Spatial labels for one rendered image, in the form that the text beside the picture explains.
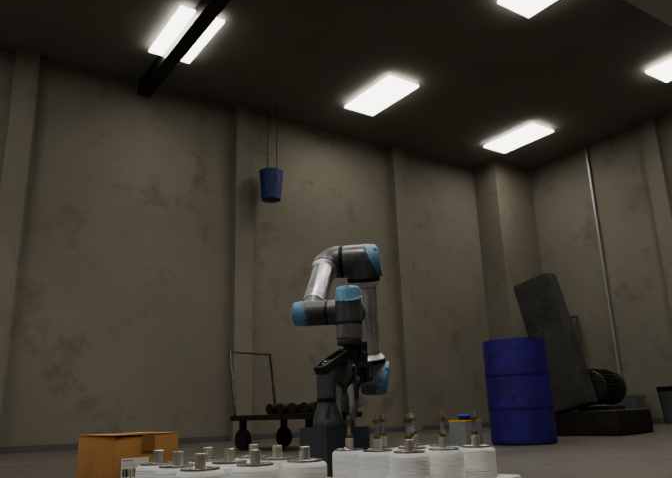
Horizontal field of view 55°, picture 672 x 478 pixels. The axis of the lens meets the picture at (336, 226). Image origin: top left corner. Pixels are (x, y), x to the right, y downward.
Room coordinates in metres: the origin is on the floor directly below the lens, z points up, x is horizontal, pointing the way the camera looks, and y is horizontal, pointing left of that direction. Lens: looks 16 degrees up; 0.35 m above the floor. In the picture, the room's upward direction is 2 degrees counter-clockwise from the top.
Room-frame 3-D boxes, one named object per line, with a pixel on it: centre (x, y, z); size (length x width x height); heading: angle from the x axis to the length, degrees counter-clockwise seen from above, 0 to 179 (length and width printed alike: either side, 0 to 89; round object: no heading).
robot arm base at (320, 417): (2.39, 0.03, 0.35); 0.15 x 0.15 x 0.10
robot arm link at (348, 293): (1.84, -0.03, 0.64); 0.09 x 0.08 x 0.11; 172
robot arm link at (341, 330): (1.84, -0.03, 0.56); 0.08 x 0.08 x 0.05
